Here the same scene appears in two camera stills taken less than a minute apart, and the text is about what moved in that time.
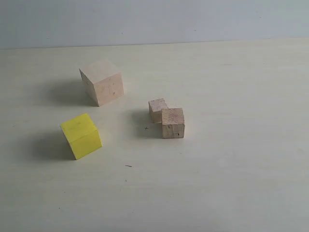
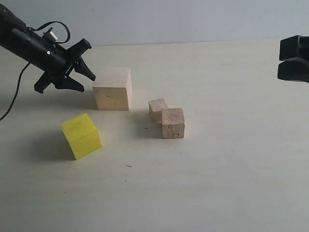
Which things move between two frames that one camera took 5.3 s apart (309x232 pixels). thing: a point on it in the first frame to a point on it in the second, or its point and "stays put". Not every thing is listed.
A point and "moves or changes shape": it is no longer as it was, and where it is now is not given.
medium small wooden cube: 173,123 stays put
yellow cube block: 81,136 stays put
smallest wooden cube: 156,107 stays put
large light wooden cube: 104,80 moves or changes shape
